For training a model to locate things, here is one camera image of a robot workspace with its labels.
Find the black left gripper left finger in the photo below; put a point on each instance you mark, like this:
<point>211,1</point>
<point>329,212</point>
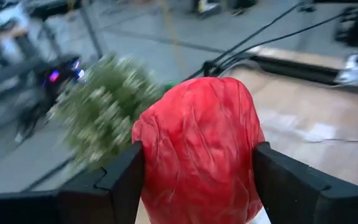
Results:
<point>104,199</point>

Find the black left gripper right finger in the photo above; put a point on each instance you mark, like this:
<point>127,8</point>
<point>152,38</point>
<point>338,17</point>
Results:
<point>306,202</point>

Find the red toy bell pepper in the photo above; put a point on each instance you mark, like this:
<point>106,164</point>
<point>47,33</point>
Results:
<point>197,140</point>

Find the small potted green plant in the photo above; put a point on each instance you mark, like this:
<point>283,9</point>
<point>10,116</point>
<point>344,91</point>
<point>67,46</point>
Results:
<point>104,109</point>

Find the dark device with coloured lights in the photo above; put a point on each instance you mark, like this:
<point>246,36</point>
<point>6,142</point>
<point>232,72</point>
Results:
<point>57,77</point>

